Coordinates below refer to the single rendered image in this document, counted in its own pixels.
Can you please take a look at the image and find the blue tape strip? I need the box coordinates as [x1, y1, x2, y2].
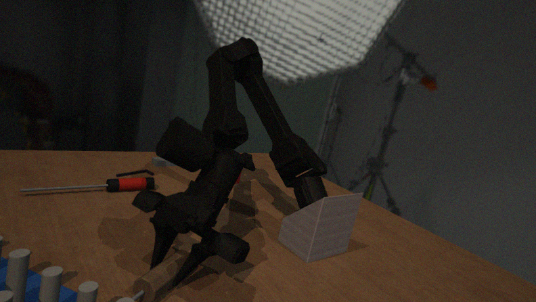
[0, 257, 77, 302]

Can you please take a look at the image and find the red-handled screwdriver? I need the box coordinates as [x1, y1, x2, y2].
[20, 177, 155, 192]

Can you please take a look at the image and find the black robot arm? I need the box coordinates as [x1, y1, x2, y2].
[156, 37, 328, 234]

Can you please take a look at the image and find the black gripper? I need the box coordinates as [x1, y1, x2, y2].
[132, 176, 250, 286]

